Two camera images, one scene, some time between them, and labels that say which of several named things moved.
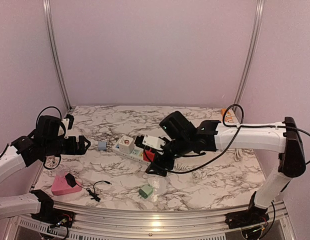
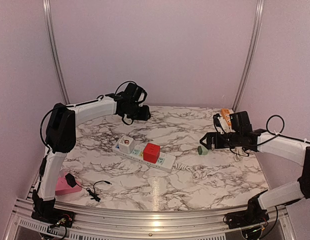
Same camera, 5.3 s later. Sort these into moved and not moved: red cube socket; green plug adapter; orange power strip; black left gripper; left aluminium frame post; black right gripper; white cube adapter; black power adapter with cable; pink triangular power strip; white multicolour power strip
Moved: red cube socket; black right gripper; black left gripper; green plug adapter
Not moved: black power adapter with cable; pink triangular power strip; white cube adapter; white multicolour power strip; orange power strip; left aluminium frame post
